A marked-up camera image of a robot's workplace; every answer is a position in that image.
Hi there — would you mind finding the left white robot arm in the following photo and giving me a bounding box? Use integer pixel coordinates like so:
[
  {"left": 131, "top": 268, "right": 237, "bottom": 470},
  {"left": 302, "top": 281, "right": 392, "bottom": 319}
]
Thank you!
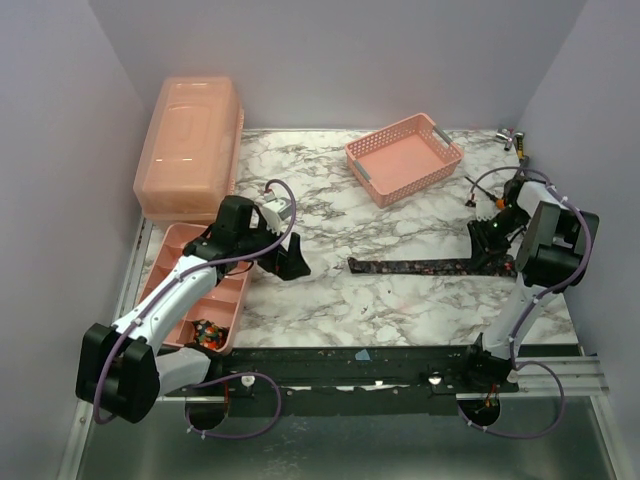
[{"left": 75, "top": 192, "right": 310, "bottom": 424}]

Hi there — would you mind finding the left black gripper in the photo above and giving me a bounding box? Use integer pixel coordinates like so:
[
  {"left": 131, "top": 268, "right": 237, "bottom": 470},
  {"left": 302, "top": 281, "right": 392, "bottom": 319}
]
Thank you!
[{"left": 237, "top": 216, "right": 311, "bottom": 280}]

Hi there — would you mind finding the rolled floral tie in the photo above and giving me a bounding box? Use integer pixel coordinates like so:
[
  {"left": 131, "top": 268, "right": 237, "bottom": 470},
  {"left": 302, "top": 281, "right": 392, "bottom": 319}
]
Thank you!
[{"left": 193, "top": 319, "right": 229, "bottom": 350}]

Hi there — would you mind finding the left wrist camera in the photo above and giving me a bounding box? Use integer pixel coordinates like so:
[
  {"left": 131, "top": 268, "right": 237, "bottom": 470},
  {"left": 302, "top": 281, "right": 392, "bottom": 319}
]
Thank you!
[{"left": 260, "top": 198, "right": 292, "bottom": 234}]

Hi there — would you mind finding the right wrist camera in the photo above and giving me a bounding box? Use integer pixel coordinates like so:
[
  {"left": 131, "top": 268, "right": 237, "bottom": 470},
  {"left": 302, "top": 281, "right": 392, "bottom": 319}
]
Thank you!
[{"left": 465, "top": 198, "right": 499, "bottom": 221}]

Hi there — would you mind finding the pink translucent storage box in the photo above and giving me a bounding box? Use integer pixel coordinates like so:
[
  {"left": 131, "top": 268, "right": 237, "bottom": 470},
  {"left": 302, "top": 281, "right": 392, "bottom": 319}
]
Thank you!
[{"left": 133, "top": 76, "right": 244, "bottom": 230}]

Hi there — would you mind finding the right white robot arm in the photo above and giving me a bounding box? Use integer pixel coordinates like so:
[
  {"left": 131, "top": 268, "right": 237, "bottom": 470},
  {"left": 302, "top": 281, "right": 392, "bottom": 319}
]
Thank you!
[{"left": 459, "top": 175, "right": 600, "bottom": 392}]

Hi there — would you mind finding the grey metal clamp tool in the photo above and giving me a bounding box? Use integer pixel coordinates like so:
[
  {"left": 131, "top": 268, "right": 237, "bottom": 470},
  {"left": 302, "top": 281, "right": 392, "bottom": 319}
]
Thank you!
[{"left": 495, "top": 128, "right": 529, "bottom": 175}]

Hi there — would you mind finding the purple cable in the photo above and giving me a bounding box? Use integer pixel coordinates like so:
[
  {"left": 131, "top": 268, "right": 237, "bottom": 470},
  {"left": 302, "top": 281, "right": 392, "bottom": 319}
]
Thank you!
[
  {"left": 467, "top": 167, "right": 596, "bottom": 440},
  {"left": 92, "top": 179, "right": 299, "bottom": 441}
]

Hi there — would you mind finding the pink perforated basket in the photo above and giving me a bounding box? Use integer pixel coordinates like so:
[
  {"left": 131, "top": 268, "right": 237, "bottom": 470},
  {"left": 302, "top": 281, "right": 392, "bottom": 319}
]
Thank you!
[{"left": 345, "top": 113, "right": 464, "bottom": 208}]

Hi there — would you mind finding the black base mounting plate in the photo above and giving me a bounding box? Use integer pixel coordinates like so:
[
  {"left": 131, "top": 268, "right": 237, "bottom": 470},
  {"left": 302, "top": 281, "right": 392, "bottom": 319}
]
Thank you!
[{"left": 168, "top": 347, "right": 518, "bottom": 417}]

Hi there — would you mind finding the pink divided organizer tray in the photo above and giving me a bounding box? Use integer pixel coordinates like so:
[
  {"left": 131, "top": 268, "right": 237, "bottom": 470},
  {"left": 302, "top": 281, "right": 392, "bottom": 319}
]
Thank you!
[{"left": 137, "top": 223, "right": 252, "bottom": 355}]

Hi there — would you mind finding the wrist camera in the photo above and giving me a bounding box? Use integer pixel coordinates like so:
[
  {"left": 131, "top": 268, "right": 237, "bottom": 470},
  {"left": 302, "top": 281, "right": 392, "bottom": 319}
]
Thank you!
[
  {"left": 465, "top": 198, "right": 499, "bottom": 221},
  {"left": 260, "top": 198, "right": 292, "bottom": 234}
]

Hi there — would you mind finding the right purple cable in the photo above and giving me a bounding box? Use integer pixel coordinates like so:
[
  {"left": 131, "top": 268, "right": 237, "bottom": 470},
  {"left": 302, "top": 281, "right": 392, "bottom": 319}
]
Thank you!
[{"left": 467, "top": 167, "right": 596, "bottom": 440}]

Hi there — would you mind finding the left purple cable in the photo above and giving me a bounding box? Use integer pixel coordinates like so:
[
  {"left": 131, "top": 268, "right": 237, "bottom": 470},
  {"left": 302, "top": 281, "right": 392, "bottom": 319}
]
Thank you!
[{"left": 92, "top": 179, "right": 299, "bottom": 441}]

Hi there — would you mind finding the aluminium rail frame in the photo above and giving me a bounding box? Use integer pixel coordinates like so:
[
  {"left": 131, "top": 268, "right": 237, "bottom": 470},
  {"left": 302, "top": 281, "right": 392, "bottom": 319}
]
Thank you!
[{"left": 60, "top": 345, "right": 627, "bottom": 479}]

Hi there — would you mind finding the dark floral necktie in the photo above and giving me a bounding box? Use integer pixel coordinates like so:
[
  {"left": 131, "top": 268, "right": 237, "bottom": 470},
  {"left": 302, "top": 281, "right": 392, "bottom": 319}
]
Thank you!
[{"left": 347, "top": 254, "right": 517, "bottom": 278}]

